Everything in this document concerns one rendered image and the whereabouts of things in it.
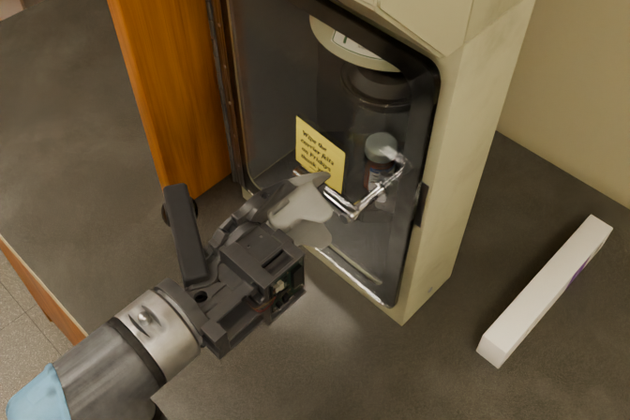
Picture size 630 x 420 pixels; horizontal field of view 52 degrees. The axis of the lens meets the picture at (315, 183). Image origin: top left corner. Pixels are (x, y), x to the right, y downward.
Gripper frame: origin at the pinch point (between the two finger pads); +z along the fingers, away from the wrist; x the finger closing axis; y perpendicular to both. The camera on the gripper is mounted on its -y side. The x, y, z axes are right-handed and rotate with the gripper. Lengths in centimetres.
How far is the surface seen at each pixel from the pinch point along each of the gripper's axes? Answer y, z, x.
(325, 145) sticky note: -2.3, 4.1, 1.1
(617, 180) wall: 19, 49, -25
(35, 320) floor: -92, -24, -120
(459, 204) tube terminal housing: 10.8, 12.9, -6.0
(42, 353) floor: -81, -28, -120
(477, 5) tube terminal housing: 10.8, 6.3, 24.4
